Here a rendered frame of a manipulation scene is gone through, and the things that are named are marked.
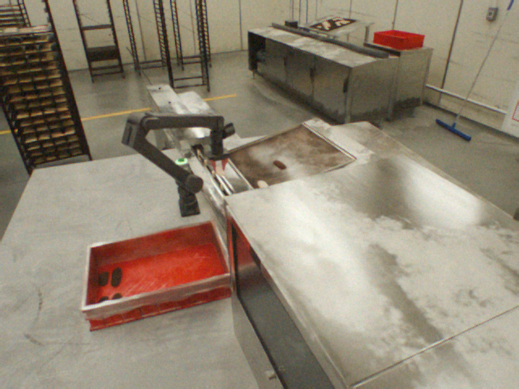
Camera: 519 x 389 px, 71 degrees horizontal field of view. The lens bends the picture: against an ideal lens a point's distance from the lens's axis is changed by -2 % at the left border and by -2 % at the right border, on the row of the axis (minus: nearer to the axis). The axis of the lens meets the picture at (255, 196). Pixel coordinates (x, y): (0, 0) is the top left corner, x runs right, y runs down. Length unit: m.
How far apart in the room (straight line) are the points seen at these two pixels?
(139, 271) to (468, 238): 1.06
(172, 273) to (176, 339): 0.28
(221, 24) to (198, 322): 8.16
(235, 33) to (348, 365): 8.79
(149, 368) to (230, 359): 0.23
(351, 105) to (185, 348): 3.60
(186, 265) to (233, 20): 7.99
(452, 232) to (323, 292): 0.31
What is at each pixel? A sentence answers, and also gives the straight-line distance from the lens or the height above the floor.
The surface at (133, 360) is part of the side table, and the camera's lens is 1.19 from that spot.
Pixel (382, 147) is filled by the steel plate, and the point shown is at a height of 0.82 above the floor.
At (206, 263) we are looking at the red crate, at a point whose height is 0.82.
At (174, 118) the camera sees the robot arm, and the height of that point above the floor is 1.26.
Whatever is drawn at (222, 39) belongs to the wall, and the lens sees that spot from 9.04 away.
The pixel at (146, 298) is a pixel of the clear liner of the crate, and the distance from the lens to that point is 1.20.
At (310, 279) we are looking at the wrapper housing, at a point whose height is 1.30.
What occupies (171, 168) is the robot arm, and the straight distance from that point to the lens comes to 1.53.
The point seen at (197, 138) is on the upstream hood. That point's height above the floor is 0.92.
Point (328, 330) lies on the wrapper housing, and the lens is 0.59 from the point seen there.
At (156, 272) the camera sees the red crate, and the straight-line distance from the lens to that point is 1.41.
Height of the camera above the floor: 1.76
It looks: 32 degrees down
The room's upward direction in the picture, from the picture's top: 2 degrees counter-clockwise
